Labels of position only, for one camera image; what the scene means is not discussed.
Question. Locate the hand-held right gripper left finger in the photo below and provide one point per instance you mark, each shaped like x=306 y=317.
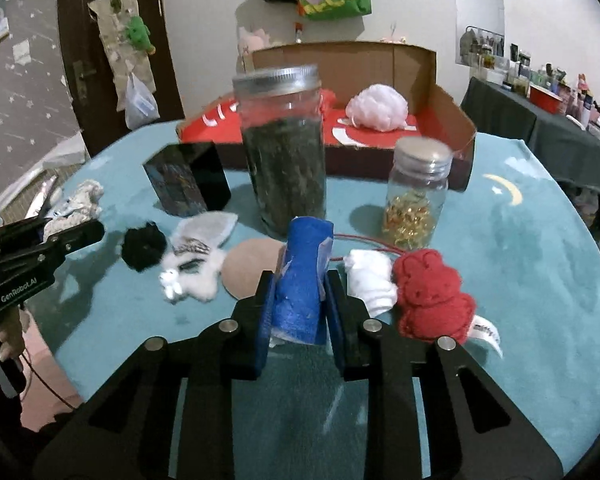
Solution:
x=262 y=322

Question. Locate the white fluffy flower plush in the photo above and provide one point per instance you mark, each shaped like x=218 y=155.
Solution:
x=195 y=260

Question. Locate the beige hanging door organiser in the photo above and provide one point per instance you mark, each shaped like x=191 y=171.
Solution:
x=112 y=40

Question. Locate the red knitted hat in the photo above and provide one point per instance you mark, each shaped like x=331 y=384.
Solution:
x=430 y=295

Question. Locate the black pompom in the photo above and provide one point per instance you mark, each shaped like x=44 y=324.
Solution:
x=142 y=247

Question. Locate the round beige coaster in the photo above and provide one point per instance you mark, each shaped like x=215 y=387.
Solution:
x=247 y=265

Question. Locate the table with dark cloth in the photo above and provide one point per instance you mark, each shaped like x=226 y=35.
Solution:
x=505 y=110

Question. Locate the pink plush toy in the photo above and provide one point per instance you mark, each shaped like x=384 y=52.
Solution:
x=254 y=40

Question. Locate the row of bottles and jars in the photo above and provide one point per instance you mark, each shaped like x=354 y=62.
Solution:
x=520 y=67

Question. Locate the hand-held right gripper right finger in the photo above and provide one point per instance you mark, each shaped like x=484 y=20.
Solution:
x=333 y=322

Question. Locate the person's left hand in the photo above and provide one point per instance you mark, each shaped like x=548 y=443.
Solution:
x=7 y=342

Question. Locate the small glass jar gold contents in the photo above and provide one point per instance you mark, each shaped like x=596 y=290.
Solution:
x=415 y=200

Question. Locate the white crochet item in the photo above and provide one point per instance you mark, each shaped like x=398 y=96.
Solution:
x=77 y=205

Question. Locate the red textured knit cloth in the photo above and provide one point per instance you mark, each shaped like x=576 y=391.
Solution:
x=328 y=99

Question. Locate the green plush toy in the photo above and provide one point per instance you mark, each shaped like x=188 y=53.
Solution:
x=139 y=32

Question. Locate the dark brown door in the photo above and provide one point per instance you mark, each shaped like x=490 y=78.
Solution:
x=170 y=60

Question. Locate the clear plastic bag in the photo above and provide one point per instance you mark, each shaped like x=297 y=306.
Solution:
x=141 y=102

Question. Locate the white sock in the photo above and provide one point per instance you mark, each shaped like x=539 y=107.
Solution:
x=372 y=280

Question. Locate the tall glass jar dark contents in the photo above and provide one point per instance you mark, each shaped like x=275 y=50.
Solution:
x=282 y=160

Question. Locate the white mesh bath pouf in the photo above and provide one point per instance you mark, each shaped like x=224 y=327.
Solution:
x=377 y=107

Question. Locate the black printed box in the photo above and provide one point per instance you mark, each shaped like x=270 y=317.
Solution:
x=190 y=180

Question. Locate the cardboard box with red lining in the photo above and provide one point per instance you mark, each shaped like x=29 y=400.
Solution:
x=360 y=65

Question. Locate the red basin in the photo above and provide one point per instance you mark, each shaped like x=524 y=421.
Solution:
x=545 y=97

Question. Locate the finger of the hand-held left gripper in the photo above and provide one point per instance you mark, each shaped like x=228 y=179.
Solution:
x=22 y=230
x=75 y=237

